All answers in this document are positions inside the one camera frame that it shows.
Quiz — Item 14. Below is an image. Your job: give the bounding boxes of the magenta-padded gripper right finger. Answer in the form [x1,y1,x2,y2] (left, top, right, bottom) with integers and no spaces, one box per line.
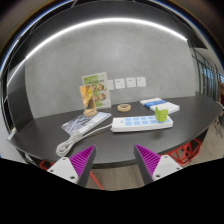
[133,143,183,186]

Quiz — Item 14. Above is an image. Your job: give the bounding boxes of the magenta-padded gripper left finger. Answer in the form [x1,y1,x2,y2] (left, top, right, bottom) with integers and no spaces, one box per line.
[47,144,98,189]

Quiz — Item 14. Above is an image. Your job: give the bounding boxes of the white booklet with blue band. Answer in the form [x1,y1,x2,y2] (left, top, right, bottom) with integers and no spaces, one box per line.
[139,96,181,115]

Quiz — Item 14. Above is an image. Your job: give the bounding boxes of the acrylic sign stand green flyer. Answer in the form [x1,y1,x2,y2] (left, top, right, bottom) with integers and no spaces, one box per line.
[81,71,112,110]

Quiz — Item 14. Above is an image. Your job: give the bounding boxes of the glass partition with dark frames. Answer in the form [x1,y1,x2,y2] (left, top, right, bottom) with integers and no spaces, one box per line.
[192,48,224,101]

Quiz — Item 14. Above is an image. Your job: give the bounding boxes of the grey printed magazine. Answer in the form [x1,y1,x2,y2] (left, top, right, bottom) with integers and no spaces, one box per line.
[60,111,112,136]

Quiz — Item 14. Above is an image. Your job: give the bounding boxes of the red metal table frame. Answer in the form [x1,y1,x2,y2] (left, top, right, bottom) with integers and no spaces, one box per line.
[38,137,203,191]

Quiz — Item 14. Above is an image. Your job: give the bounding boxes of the beige tape roll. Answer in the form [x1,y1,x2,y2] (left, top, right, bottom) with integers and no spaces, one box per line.
[116,103,132,113]

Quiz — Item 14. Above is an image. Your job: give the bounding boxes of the white power strip blue sockets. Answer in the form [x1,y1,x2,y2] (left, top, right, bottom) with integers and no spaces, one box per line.
[110,114,174,134]

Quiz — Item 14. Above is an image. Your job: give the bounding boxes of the white ceiling light strip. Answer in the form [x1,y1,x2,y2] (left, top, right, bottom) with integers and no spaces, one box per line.
[4,17,189,88]

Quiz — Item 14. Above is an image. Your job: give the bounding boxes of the white power cable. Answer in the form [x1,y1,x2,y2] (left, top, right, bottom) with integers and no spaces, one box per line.
[55,123,113,158]

